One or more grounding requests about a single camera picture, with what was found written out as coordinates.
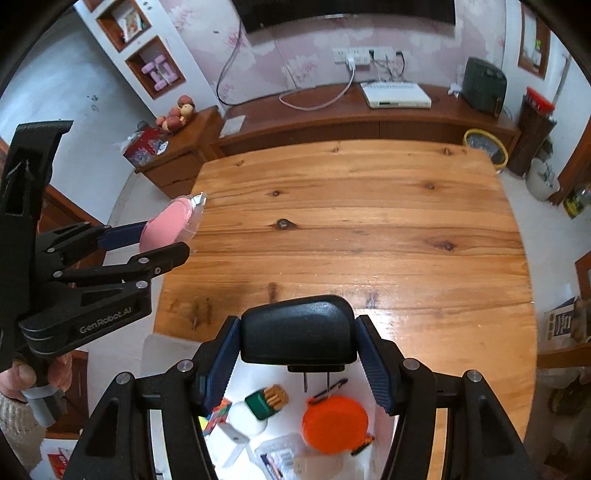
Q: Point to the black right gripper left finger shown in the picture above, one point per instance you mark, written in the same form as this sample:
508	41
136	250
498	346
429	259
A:
116	442

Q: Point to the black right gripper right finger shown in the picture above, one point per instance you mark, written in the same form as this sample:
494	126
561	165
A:
481	441

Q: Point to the colourful rubik's cube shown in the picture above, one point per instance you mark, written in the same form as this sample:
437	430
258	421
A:
218	415

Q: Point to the white 33W charger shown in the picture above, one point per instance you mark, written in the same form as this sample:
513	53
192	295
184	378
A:
232	444

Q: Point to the pink round compact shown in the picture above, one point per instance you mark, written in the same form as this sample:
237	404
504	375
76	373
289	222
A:
178	222

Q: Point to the orange tape measure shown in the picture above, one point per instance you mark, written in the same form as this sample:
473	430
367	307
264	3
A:
333	424

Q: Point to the green perfume bottle gold cap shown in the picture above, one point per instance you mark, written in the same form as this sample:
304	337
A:
266	402

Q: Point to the clear plastic box with label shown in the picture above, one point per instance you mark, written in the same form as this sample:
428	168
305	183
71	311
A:
276	457

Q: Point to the black power adapter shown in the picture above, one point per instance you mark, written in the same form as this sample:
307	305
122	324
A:
306	335

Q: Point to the white egg-shaped earbud case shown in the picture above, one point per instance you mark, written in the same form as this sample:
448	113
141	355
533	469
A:
242	419

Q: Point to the person's left hand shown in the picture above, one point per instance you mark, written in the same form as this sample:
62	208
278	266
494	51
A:
21	377

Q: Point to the white plastic tray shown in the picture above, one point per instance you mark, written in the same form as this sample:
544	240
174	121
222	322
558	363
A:
273	424

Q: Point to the small wooden side cabinet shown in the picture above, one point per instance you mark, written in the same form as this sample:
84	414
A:
175	170

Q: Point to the red tissue box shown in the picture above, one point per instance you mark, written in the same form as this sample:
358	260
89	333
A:
143	146

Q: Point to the bowl of apples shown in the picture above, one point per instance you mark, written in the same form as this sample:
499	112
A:
177	117

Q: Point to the pink dumbbells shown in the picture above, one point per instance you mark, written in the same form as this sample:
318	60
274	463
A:
161	73

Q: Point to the white bucket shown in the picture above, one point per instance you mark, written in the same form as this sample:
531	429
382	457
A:
541	181

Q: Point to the yellow rimmed fan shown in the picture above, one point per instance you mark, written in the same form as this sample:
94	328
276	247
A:
490	144

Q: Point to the long wooden TV bench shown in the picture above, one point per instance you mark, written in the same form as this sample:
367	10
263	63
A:
268	123

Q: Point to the white set-top box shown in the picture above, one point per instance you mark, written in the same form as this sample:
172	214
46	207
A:
400	95

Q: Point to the white power strip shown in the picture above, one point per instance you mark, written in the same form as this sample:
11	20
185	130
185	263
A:
364	55

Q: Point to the black wall television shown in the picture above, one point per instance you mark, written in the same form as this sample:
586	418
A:
260	14

